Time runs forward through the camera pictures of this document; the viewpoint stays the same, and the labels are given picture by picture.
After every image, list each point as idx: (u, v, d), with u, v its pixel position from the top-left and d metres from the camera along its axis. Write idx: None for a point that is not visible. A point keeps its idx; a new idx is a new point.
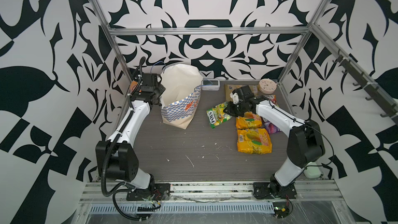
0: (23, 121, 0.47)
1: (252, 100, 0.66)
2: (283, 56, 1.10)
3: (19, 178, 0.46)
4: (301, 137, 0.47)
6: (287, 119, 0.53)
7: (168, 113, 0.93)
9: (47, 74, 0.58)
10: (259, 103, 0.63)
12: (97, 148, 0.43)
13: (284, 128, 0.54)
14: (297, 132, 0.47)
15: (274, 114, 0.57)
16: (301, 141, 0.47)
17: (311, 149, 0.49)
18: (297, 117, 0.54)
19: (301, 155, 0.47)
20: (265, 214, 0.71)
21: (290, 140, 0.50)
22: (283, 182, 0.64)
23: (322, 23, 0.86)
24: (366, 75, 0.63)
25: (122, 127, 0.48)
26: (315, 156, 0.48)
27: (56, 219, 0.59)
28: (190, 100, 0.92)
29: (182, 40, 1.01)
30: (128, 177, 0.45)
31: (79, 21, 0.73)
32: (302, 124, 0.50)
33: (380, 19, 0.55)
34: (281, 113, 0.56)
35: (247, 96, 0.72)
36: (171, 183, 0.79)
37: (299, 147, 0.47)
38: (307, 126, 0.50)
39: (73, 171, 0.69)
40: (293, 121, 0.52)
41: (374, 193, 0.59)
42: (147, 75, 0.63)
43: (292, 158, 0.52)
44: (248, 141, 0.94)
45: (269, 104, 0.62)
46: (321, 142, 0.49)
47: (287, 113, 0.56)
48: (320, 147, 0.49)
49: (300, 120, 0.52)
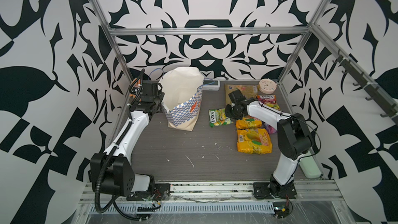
0: (23, 121, 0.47)
1: (242, 102, 0.71)
2: (283, 56, 1.10)
3: (19, 178, 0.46)
4: (288, 129, 0.50)
6: (274, 114, 0.57)
7: (174, 117, 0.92)
9: (47, 74, 0.58)
10: (249, 104, 0.67)
12: (91, 161, 0.41)
13: (272, 123, 0.58)
14: (284, 125, 0.50)
15: (263, 111, 0.61)
16: (289, 132, 0.50)
17: (299, 140, 0.52)
18: (284, 112, 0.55)
19: (290, 146, 0.50)
20: (265, 214, 0.71)
21: (278, 132, 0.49)
22: (281, 181, 0.64)
23: (322, 23, 0.86)
24: (366, 75, 0.63)
25: (119, 139, 0.47)
26: (303, 146, 0.51)
27: (56, 220, 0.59)
28: (194, 101, 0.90)
29: (182, 40, 1.01)
30: (123, 192, 0.43)
31: (79, 21, 0.73)
32: (289, 116, 0.54)
33: (380, 19, 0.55)
34: (268, 110, 0.60)
35: (238, 101, 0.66)
36: (171, 183, 0.79)
37: (287, 139, 0.50)
38: (293, 118, 0.54)
39: (73, 171, 0.69)
40: (280, 115, 0.55)
41: (374, 193, 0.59)
42: (147, 84, 0.61)
43: (281, 150, 0.55)
44: (248, 141, 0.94)
45: (258, 103, 0.66)
46: (308, 132, 0.52)
47: (274, 109, 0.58)
48: (308, 138, 0.52)
49: (287, 114, 0.55)
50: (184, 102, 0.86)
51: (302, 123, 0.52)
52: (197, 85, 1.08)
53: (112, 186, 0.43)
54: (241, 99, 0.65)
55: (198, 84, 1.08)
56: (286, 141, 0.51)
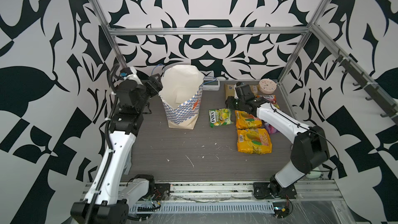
0: (23, 121, 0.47)
1: (252, 103, 0.64)
2: (283, 56, 1.10)
3: (20, 178, 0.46)
4: (307, 144, 0.45)
6: (290, 124, 0.51)
7: (176, 115, 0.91)
9: (47, 74, 0.58)
10: (260, 107, 0.61)
12: (73, 212, 0.36)
13: (287, 133, 0.52)
14: (302, 139, 0.45)
15: (280, 122, 0.54)
16: (305, 146, 0.45)
17: (315, 153, 0.48)
18: (301, 123, 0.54)
19: (306, 161, 0.46)
20: (265, 214, 0.71)
21: (294, 145, 0.48)
22: (282, 184, 0.64)
23: (323, 23, 0.86)
24: (366, 75, 0.63)
25: (100, 182, 0.39)
26: (320, 161, 0.47)
27: (57, 220, 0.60)
28: (196, 99, 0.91)
29: (182, 40, 1.01)
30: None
31: (79, 21, 0.73)
32: (307, 129, 0.49)
33: (380, 19, 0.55)
34: (284, 120, 0.53)
35: (246, 98, 0.68)
36: (171, 183, 0.79)
37: (304, 154, 0.45)
38: (311, 131, 0.48)
39: (73, 172, 0.69)
40: (297, 127, 0.50)
41: (374, 193, 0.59)
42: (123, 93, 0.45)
43: (294, 162, 0.51)
44: (248, 141, 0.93)
45: (270, 107, 0.60)
46: (325, 147, 0.47)
47: (290, 118, 0.54)
48: (325, 152, 0.48)
49: (305, 125, 0.50)
50: (188, 100, 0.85)
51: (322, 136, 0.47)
52: (197, 84, 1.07)
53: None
54: (252, 99, 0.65)
55: (199, 83, 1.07)
56: (302, 155, 0.46)
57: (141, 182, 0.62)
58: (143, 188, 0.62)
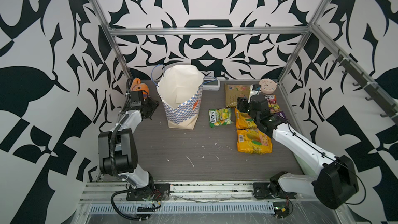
0: (23, 121, 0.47)
1: (267, 123, 0.59)
2: (283, 56, 1.10)
3: (19, 179, 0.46)
4: (335, 177, 0.41)
6: (314, 154, 0.46)
7: (176, 115, 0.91)
9: (47, 74, 0.58)
10: (277, 128, 0.56)
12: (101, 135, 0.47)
13: (311, 162, 0.47)
14: (329, 172, 0.41)
15: (303, 150, 0.48)
16: (334, 182, 0.41)
17: (344, 186, 0.43)
18: (327, 152, 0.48)
19: (333, 196, 0.41)
20: (265, 214, 0.71)
21: (318, 178, 0.44)
22: (284, 189, 0.64)
23: (323, 23, 0.86)
24: (366, 75, 0.63)
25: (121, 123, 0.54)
26: (349, 196, 0.43)
27: (57, 219, 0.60)
28: (196, 99, 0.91)
29: (182, 40, 1.01)
30: (130, 163, 0.47)
31: (79, 20, 0.73)
32: (333, 160, 0.44)
33: (380, 19, 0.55)
34: (308, 148, 0.48)
35: (262, 114, 0.62)
36: (171, 183, 0.79)
37: (332, 188, 0.41)
38: (337, 162, 0.44)
39: (73, 171, 0.69)
40: (322, 157, 0.45)
41: (373, 193, 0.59)
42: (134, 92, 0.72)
43: (317, 196, 0.46)
44: (248, 141, 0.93)
45: (289, 130, 0.55)
46: (355, 180, 0.43)
47: (314, 146, 0.48)
48: (355, 185, 0.43)
49: (331, 156, 0.45)
50: (188, 100, 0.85)
51: (351, 167, 0.42)
52: (197, 84, 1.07)
53: (121, 162, 0.46)
54: (269, 120, 0.60)
55: (199, 83, 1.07)
56: (328, 188, 0.42)
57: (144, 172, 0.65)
58: (144, 176, 0.65)
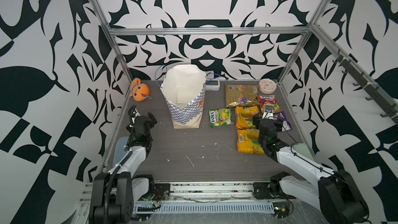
0: (23, 121, 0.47)
1: (272, 149, 0.64)
2: (283, 56, 1.10)
3: (19, 179, 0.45)
4: (333, 190, 0.42)
6: (313, 169, 0.49)
7: (183, 115, 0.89)
9: (47, 74, 0.58)
10: (280, 151, 0.61)
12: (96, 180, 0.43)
13: (311, 179, 0.49)
14: (327, 185, 0.43)
15: (303, 165, 0.52)
16: (333, 195, 0.42)
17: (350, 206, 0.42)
18: (324, 167, 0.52)
19: (337, 213, 0.41)
20: (265, 214, 0.71)
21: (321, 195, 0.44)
22: (285, 191, 0.64)
23: (323, 23, 0.86)
24: (366, 75, 0.63)
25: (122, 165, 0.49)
26: (357, 216, 0.41)
27: (56, 220, 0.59)
28: (201, 97, 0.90)
29: (182, 40, 1.01)
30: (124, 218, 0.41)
31: (79, 20, 0.73)
32: (331, 174, 0.46)
33: (380, 19, 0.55)
34: (308, 164, 0.51)
35: (268, 139, 0.66)
36: (172, 183, 0.79)
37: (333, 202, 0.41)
38: (337, 178, 0.46)
39: (73, 171, 0.69)
40: (320, 171, 0.47)
41: (373, 193, 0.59)
42: (139, 124, 0.65)
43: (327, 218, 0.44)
44: (248, 141, 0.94)
45: (290, 151, 0.59)
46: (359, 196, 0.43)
47: (312, 162, 0.52)
48: (361, 204, 0.42)
49: (328, 170, 0.47)
50: (194, 99, 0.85)
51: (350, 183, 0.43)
52: (199, 82, 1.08)
53: (112, 213, 0.41)
54: (273, 145, 0.65)
55: (201, 81, 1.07)
56: (331, 206, 0.42)
57: (141, 181, 0.62)
58: (143, 187, 0.62)
